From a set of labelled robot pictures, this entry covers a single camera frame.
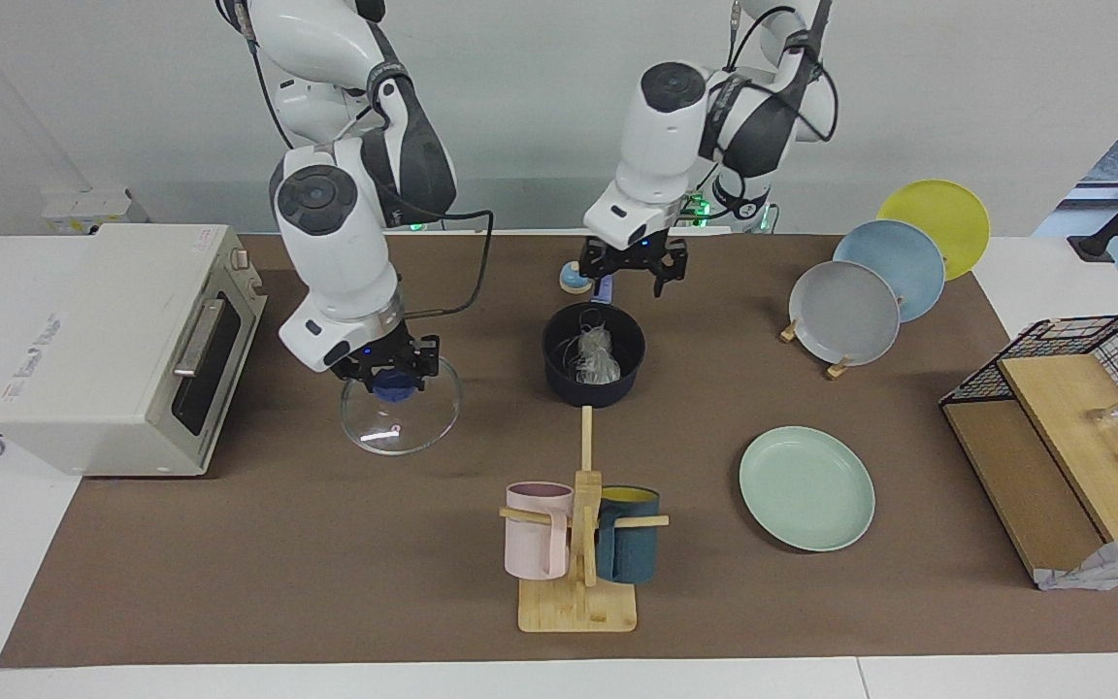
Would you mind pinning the pink mug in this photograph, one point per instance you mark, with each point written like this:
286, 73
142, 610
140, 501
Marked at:
535, 544

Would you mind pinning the white power strip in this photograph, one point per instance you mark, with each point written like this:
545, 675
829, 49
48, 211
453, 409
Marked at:
83, 209

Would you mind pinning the grey plate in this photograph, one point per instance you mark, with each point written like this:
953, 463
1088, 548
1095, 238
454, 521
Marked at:
845, 316

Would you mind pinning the glass lid purple knob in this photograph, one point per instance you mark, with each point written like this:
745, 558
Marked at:
404, 427

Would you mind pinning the cream toaster oven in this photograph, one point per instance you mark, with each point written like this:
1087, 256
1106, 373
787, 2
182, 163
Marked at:
93, 349

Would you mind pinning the marble patterned sheet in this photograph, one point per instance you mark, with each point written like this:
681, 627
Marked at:
1102, 568

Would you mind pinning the dark teal mug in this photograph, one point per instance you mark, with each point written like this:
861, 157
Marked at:
629, 549

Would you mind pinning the brown table mat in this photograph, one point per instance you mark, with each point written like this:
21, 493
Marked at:
326, 563

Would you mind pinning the yellow plate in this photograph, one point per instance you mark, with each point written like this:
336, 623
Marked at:
947, 214

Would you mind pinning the clear plastic bag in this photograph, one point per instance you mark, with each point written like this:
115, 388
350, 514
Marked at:
598, 354

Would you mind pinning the light green plate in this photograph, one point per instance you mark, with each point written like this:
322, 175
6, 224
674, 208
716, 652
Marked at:
806, 490

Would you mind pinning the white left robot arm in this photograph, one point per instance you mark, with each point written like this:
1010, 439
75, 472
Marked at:
661, 146

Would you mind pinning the light blue plate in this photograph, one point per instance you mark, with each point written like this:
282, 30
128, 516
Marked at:
899, 257

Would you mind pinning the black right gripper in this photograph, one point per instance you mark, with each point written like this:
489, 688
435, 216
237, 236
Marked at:
394, 354

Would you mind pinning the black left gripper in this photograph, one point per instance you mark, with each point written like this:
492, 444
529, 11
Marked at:
632, 254

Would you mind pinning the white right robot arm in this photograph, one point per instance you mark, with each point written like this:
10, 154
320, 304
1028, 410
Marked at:
336, 252

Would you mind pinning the wooden plate rack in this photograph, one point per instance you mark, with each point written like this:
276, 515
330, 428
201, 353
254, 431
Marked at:
836, 369

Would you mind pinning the wooden mug tree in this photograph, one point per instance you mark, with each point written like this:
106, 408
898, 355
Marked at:
578, 612

